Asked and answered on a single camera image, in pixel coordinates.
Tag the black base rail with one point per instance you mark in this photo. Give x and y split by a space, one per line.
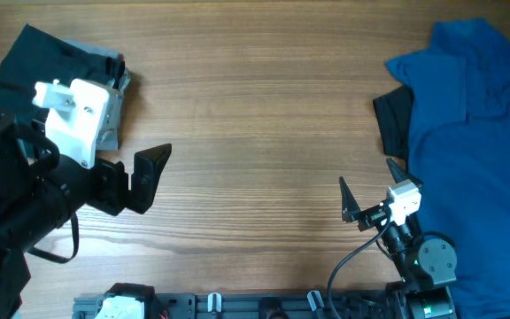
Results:
141 301

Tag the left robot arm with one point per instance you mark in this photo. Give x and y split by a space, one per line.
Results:
24 156

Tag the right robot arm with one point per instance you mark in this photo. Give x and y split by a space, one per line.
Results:
425 261

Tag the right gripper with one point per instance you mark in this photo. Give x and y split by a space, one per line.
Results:
351 210

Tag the black shorts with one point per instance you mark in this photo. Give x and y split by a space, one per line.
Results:
39 57

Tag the blue polo shirt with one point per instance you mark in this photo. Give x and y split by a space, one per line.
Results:
459 146

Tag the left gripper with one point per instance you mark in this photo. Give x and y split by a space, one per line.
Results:
116 194

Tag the black garment under shirt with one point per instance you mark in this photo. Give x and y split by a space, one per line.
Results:
393 114

